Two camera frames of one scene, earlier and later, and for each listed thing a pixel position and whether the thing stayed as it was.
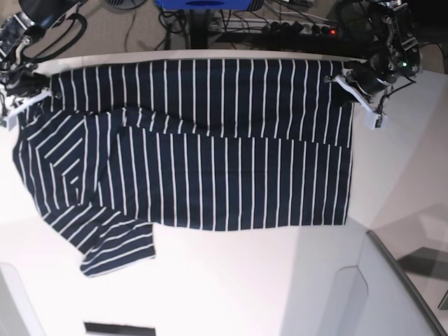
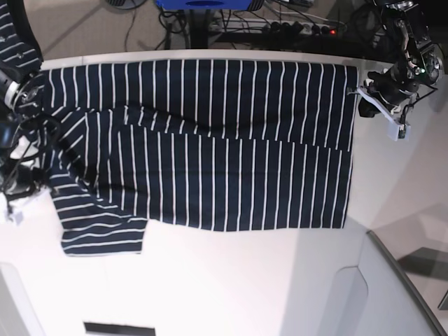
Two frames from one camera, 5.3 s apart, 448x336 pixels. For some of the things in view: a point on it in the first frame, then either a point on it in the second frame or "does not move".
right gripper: (367, 74) → (393, 90)
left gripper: (21, 82) → (26, 165)
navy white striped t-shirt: (107, 155) does not move
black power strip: (297, 27) does not move
